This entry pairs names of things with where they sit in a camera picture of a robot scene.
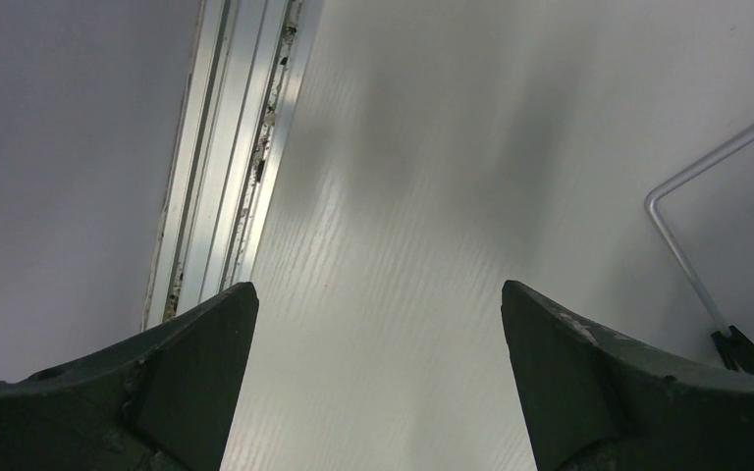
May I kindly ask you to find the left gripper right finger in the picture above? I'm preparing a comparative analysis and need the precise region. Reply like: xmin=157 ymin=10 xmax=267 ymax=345
xmin=501 ymin=281 xmax=754 ymax=470

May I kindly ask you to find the small black-framed whiteboard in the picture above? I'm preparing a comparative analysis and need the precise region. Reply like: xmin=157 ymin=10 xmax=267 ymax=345
xmin=644 ymin=123 xmax=754 ymax=373

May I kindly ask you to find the aluminium frame rail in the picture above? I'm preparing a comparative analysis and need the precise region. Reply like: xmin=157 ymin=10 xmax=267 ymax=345
xmin=141 ymin=0 xmax=322 ymax=329

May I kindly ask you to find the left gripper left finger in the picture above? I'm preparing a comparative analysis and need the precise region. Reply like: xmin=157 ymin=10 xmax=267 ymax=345
xmin=0 ymin=283 xmax=259 ymax=470

